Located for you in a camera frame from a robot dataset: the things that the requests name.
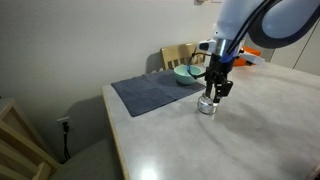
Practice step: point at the silver round lid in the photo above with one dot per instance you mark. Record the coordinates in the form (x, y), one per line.
(206, 98)

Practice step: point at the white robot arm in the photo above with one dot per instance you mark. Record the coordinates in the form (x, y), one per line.
(268, 23)

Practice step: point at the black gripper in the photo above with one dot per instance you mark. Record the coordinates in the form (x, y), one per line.
(217, 75)

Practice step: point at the wooden chair behind table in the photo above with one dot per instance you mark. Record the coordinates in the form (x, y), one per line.
(176, 55)

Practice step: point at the dark blue cloth mat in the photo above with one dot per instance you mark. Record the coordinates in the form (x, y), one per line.
(148, 92)

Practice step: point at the white wall outlet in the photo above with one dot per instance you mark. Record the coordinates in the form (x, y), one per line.
(65, 122)

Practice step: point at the wooden chair at left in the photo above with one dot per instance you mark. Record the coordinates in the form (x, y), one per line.
(23, 153)

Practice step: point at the orange cardboard box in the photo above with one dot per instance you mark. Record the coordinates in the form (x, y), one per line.
(248, 56)

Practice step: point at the teal ceramic bowl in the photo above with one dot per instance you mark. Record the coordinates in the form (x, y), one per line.
(182, 75)

